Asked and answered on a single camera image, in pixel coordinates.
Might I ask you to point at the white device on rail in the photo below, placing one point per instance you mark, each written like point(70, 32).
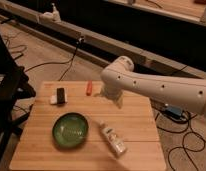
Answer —
point(54, 15)

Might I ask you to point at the long metal rail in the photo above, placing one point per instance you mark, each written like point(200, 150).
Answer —
point(165, 43)

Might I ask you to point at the blue power box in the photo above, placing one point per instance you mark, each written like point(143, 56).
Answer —
point(173, 111)

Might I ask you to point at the white plastic bottle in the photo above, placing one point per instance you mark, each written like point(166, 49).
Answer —
point(116, 143)

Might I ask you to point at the green ceramic bowl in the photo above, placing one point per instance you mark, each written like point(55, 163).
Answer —
point(70, 130)

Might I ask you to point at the black and white sushi toy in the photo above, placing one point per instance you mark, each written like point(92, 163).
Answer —
point(59, 98)

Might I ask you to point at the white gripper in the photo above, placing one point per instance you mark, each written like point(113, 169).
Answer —
point(113, 94)

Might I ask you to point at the wooden cutting board table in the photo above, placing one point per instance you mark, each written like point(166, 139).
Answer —
point(133, 122)

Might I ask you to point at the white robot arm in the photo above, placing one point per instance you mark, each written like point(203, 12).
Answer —
point(186, 93)

